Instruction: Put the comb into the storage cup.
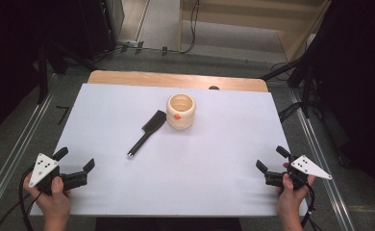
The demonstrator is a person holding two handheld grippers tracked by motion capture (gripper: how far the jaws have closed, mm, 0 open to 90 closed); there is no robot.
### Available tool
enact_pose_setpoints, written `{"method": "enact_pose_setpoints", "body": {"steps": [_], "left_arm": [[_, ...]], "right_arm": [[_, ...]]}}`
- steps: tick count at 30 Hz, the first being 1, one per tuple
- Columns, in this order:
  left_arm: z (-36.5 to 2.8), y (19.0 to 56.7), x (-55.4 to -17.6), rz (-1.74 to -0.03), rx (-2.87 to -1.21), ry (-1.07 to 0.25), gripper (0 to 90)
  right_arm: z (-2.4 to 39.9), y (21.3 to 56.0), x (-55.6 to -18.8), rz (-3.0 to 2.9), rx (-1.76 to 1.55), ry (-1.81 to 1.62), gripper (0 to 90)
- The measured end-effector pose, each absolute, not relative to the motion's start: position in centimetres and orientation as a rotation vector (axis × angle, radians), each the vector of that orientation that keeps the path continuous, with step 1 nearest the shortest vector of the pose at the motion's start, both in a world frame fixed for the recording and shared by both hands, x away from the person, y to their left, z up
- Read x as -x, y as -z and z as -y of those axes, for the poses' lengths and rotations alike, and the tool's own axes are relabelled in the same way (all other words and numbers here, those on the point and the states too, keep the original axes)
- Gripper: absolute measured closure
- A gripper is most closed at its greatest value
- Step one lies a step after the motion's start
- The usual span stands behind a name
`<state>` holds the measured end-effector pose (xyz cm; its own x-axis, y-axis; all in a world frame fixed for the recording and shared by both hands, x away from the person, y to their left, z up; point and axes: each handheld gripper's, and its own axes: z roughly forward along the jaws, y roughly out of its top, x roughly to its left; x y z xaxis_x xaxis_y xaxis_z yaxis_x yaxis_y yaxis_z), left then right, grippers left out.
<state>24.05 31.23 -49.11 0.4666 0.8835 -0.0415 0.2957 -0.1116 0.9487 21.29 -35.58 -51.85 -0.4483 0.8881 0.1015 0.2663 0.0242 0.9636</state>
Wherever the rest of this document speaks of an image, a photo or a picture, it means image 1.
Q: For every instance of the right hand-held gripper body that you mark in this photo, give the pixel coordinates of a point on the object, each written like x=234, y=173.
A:
x=307, y=166

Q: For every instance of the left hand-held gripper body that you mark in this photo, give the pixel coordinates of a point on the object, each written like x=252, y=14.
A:
x=44, y=166

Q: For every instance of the black comb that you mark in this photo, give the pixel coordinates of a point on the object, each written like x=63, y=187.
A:
x=147, y=134

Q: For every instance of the cream cup with orange dot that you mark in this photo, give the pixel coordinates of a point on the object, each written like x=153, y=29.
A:
x=180, y=118

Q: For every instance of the person's left hand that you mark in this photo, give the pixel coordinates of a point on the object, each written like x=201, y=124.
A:
x=52, y=202

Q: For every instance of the person's right hand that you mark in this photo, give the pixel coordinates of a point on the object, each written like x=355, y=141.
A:
x=289, y=199

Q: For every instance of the black stand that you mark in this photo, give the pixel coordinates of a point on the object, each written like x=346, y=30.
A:
x=306, y=86
x=43, y=73

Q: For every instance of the white board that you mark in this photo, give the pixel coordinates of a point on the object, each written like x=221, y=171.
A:
x=176, y=179

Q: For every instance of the dark round knob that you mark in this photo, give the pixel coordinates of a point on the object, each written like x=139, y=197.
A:
x=213, y=87

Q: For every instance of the person's dark clothing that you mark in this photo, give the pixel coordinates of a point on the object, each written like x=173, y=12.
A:
x=168, y=224

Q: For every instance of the wooden table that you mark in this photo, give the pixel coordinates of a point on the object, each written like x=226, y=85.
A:
x=144, y=78

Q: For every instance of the white power strip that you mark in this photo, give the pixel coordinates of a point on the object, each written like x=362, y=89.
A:
x=128, y=42

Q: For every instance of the dark cabinet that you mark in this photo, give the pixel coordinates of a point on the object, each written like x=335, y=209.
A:
x=99, y=25

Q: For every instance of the wooden shelf unit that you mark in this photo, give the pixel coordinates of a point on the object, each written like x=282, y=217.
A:
x=233, y=19

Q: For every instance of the metal floor rail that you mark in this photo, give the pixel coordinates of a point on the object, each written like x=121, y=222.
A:
x=323, y=166
x=15, y=154

